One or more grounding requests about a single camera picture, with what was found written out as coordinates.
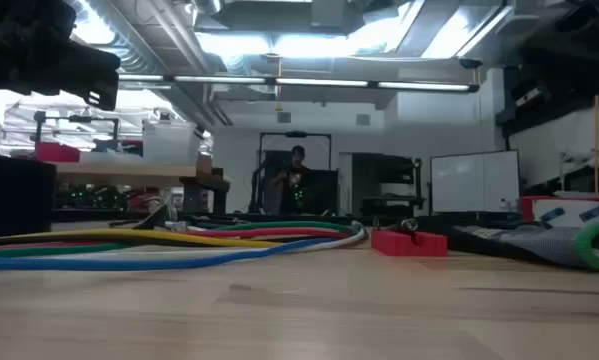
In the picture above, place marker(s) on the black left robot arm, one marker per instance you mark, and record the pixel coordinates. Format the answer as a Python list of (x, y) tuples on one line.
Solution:
[(24, 15)]

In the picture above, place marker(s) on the wooden workbench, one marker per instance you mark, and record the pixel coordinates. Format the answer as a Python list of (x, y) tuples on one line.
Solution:
[(129, 174)]

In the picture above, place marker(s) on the clear plastic storage bin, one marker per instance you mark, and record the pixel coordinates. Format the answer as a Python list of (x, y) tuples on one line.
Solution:
[(171, 145)]

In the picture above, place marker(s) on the red and white box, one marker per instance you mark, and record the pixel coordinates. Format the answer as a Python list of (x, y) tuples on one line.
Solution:
[(569, 212)]

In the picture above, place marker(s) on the white board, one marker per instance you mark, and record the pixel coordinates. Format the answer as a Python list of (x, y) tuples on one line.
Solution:
[(474, 182)]

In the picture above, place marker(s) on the cardboard box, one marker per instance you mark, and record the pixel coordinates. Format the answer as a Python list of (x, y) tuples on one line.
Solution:
[(204, 164)]

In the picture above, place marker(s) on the black grey work glove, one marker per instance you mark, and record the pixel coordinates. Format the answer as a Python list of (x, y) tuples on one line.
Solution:
[(544, 245)]

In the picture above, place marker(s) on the black shelving unit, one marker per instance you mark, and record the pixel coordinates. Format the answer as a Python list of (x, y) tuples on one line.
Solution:
[(384, 185)]

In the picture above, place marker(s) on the small black metal tool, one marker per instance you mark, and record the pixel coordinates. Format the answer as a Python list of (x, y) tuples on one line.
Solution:
[(408, 225)]

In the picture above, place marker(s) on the long ceiling light bar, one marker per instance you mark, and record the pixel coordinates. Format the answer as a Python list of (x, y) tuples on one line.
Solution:
[(319, 82)]

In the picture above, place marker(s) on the red studded block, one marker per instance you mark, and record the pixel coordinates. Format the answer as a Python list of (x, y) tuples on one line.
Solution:
[(409, 244)]

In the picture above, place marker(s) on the person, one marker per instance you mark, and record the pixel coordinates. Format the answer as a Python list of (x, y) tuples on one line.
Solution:
[(293, 180)]

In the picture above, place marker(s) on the black frame rig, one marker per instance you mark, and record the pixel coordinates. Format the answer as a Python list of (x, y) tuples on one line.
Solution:
[(324, 195), (76, 119)]

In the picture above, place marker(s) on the grey square wall vent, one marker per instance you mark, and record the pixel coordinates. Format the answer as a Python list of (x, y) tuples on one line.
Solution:
[(284, 117), (363, 119)]

